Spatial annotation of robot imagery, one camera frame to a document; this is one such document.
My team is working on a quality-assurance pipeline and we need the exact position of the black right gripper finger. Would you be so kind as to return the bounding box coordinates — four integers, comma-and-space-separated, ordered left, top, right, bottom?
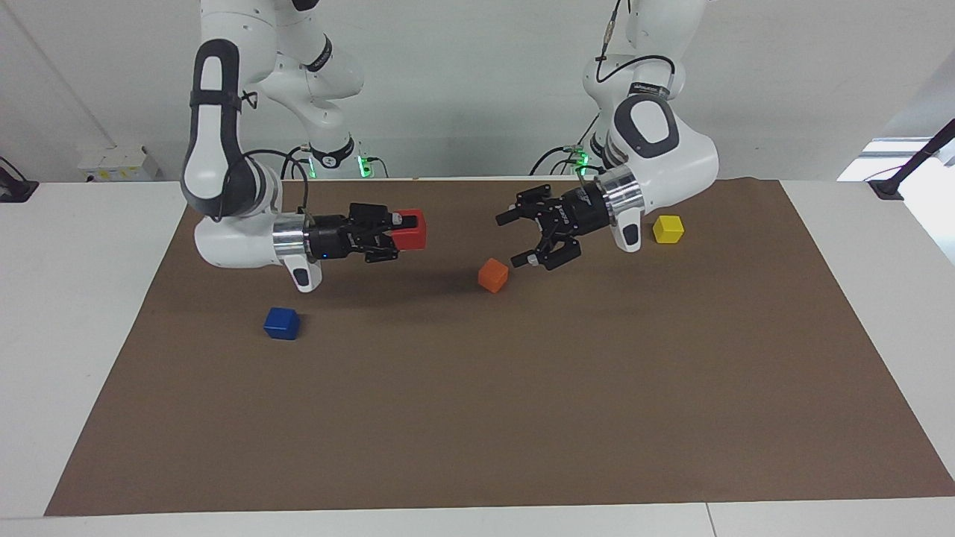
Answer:
351, 203, 419, 229
364, 233, 404, 264

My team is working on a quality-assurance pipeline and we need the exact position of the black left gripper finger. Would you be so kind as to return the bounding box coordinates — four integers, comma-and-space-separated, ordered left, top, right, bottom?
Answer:
511, 224, 583, 271
496, 186, 560, 227

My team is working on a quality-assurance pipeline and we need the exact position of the red wooden block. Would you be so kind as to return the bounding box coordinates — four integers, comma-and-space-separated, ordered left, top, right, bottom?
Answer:
393, 209, 427, 251

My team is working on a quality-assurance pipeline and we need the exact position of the orange wooden block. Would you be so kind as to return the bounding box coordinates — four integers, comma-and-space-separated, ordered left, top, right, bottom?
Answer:
477, 258, 510, 294

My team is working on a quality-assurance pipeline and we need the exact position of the blue wooden block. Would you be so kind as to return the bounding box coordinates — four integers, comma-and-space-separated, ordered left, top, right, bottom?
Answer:
263, 307, 301, 341

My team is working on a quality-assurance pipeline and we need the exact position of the brown paper table mat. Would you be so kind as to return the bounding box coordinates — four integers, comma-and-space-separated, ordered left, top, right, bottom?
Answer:
45, 178, 955, 517

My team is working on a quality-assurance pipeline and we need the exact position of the small black table clamp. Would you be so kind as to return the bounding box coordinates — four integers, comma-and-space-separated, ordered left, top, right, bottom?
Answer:
0, 157, 40, 204

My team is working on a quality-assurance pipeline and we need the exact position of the black slanted stand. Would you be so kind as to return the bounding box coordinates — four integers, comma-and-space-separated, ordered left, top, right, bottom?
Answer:
868, 118, 955, 201

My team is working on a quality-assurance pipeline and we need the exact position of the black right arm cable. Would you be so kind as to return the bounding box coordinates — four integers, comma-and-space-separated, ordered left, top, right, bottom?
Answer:
220, 148, 312, 224

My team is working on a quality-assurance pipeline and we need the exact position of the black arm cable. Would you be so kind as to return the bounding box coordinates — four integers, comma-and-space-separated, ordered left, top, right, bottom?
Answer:
593, 0, 678, 94
220, 148, 312, 224

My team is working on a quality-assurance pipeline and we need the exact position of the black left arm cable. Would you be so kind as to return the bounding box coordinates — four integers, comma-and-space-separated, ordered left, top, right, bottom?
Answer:
593, 0, 678, 94

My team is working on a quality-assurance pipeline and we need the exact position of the white wall socket box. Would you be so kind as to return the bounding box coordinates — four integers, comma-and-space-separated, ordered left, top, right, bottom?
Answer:
78, 145, 161, 182

